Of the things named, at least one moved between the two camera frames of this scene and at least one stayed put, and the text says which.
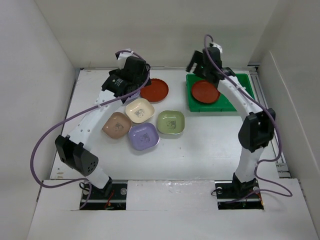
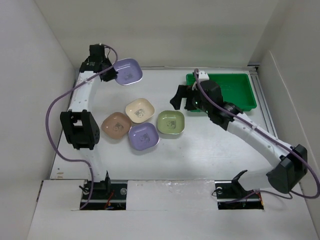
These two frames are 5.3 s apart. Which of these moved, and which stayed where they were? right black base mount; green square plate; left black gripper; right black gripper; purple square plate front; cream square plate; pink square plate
Moved: left black gripper; right black gripper
Stayed: green square plate; right black base mount; pink square plate; purple square plate front; cream square plate
